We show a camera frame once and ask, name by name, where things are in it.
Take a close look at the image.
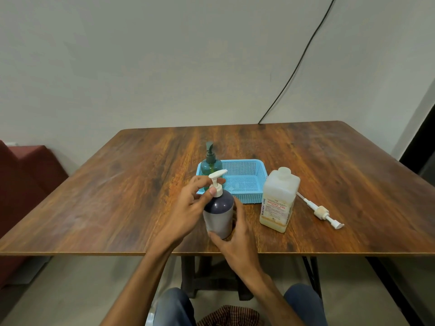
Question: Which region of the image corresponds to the person's leg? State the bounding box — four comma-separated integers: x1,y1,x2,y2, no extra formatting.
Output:
152,287,198,326
283,283,329,326

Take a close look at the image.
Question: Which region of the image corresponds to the person's left hand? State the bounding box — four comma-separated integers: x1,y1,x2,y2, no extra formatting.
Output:
155,175,226,250

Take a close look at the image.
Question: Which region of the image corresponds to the blue plastic perforated basket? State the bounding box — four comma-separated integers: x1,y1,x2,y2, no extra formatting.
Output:
196,159,268,204

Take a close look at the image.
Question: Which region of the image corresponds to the teal pump bottle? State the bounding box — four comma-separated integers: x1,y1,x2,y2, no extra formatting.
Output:
200,141,223,187

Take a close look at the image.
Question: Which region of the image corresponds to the black metal table leg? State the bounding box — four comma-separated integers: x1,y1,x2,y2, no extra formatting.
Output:
302,257,323,300
365,257,426,326

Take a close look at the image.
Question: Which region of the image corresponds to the white pump with dip tube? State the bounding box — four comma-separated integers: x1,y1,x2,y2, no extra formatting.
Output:
296,192,345,230

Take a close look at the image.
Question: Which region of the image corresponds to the person's left forearm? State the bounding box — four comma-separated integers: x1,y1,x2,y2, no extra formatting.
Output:
100,238,181,326

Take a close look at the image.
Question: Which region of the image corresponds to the person's right forearm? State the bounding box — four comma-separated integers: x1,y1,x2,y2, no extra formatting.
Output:
244,268,306,326

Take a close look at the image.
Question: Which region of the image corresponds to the dark purple pump bottle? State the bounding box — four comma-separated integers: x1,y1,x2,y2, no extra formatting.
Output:
203,192,235,240

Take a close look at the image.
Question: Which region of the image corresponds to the person's left leg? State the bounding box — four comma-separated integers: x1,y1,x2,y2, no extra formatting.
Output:
152,287,198,326

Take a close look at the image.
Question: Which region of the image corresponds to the black cable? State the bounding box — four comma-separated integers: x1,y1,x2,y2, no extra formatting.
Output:
258,0,337,125

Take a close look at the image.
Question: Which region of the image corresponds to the white pump dispenser head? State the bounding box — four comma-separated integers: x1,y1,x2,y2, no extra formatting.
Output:
208,169,228,198

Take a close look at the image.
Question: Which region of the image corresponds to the person's right hand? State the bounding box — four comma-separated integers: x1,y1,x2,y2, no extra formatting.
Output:
207,196,270,285

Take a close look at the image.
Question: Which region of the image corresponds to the dark door frame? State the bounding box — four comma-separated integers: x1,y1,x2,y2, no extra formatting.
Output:
399,103,435,187

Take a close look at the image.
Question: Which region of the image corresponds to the person's right leg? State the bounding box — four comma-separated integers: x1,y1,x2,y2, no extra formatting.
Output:
283,283,329,326

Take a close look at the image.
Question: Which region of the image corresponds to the translucent white labelled bottle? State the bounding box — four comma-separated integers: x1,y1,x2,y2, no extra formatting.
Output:
259,167,301,233

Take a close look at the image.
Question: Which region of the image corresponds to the dark wooden stool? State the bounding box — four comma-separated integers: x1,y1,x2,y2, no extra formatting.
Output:
180,256,254,301

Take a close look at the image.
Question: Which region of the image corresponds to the checkered red cloth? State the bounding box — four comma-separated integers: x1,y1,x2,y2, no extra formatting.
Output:
197,305,264,326

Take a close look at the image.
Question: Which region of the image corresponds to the red sofa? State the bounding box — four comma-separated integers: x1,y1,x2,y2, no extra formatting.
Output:
0,140,69,289

